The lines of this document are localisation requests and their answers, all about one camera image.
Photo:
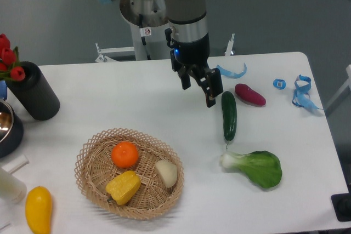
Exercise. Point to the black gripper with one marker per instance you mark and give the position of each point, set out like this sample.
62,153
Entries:
188,55

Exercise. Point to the yellow bell pepper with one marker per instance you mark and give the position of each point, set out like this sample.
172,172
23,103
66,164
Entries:
123,187

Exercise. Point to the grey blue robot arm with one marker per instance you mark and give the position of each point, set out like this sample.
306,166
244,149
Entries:
175,30

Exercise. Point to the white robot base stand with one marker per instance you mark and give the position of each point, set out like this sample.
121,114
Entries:
148,20

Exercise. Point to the woven wicker basket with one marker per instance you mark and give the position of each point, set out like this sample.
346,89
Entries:
95,169

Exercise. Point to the curved blue tape strip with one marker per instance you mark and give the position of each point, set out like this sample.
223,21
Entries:
231,74

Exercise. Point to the green cucumber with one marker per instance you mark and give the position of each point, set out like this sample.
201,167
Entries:
229,112

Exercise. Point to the purple sweet potato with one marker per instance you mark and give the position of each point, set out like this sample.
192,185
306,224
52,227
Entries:
248,95

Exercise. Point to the small blue tape roll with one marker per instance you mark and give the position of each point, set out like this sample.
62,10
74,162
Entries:
279,84

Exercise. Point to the orange tangerine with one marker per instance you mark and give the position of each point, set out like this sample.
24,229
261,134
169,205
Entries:
124,154

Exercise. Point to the tangled blue tape strip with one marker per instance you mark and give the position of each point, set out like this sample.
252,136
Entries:
301,97

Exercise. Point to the green bok choy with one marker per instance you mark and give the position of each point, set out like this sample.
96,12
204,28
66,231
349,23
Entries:
262,167

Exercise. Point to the black cylindrical vase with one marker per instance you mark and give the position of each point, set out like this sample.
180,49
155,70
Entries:
35,93

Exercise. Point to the red tulip bouquet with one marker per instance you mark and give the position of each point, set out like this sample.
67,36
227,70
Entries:
11,68

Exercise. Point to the black device at table corner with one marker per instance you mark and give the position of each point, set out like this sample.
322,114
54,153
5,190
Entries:
341,205

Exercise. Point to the dark metal pot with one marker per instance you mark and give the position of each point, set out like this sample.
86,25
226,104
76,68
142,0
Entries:
12,129

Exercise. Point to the yellow mango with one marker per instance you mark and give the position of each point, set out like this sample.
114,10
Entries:
38,210

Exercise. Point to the white flat block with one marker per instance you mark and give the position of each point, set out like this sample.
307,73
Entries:
15,164

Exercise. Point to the white plastic bottle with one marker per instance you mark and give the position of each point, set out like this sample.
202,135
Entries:
13,190

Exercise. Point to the white chair frame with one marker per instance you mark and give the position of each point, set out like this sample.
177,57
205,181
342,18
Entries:
342,92

